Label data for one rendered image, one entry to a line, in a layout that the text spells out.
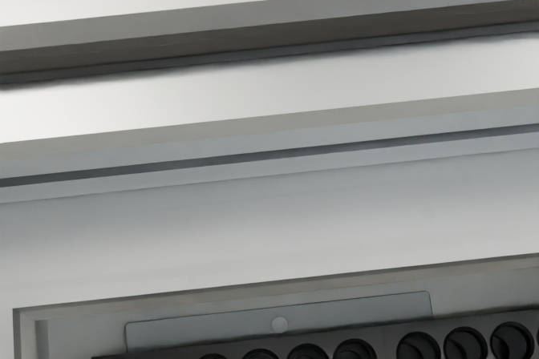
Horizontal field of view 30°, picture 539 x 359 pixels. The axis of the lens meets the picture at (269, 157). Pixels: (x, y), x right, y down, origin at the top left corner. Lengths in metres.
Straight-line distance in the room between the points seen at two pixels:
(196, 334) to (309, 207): 0.11
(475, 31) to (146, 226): 0.10
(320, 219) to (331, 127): 0.04
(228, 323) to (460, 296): 0.09
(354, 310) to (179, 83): 0.15
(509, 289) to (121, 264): 0.17
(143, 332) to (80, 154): 0.14
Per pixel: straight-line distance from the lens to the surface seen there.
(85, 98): 0.23
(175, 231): 0.27
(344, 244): 0.27
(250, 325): 0.36
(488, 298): 0.38
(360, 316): 0.36
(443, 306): 0.38
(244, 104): 0.23
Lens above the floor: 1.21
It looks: 74 degrees down
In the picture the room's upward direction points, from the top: 1 degrees counter-clockwise
